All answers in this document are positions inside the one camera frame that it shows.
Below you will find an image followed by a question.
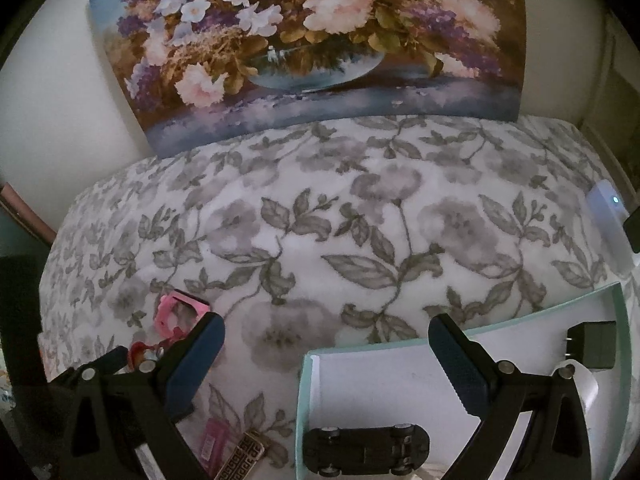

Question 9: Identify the red small toy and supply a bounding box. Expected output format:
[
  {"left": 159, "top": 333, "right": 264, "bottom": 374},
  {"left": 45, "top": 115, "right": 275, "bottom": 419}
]
[{"left": 127, "top": 341, "right": 163, "bottom": 372}]

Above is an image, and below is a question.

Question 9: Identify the floral blanket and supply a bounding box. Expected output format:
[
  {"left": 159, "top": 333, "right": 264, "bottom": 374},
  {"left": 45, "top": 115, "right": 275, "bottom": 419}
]
[{"left": 37, "top": 114, "right": 623, "bottom": 480}]

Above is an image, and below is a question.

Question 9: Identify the black toy car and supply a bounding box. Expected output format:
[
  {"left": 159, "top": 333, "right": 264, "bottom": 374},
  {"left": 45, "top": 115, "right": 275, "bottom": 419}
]
[{"left": 302, "top": 424, "right": 431, "bottom": 478}]

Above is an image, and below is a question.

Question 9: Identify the pink watch frame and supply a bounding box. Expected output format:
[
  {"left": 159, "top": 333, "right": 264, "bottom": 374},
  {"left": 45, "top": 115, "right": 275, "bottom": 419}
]
[{"left": 156, "top": 290, "right": 212, "bottom": 343}]

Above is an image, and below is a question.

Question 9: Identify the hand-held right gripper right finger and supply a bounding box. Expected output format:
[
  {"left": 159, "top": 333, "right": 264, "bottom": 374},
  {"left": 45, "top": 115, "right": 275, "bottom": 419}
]
[{"left": 427, "top": 313, "right": 594, "bottom": 480}]

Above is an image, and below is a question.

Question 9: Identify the white device with light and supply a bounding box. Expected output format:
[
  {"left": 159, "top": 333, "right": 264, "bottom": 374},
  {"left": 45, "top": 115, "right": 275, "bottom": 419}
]
[{"left": 586, "top": 179, "right": 637, "bottom": 277}]

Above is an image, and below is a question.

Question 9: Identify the gold patterned box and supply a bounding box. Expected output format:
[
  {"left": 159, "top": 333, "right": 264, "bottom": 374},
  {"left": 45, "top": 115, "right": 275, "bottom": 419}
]
[{"left": 214, "top": 432, "right": 266, "bottom": 480}]

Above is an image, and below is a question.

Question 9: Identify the pink packet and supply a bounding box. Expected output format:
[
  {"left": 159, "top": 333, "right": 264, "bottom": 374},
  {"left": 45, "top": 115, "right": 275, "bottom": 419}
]
[{"left": 199, "top": 417, "right": 232, "bottom": 471}]

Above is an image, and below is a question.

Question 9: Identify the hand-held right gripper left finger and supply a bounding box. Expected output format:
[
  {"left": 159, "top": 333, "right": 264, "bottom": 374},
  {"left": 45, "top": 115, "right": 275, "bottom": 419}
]
[{"left": 37, "top": 311, "right": 226, "bottom": 480}]

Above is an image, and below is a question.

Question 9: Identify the green rimmed white tray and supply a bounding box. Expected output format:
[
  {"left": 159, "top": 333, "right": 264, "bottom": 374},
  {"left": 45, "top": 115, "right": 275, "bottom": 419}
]
[{"left": 295, "top": 281, "right": 628, "bottom": 480}]

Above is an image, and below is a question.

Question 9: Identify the flower painting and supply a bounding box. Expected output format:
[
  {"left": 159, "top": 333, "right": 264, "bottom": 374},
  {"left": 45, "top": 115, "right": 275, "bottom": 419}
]
[{"left": 87, "top": 0, "right": 528, "bottom": 158}]

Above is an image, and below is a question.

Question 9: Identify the black charger plug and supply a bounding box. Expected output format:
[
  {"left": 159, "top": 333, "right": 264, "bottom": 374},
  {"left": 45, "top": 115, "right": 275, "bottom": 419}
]
[{"left": 566, "top": 321, "right": 618, "bottom": 372}]

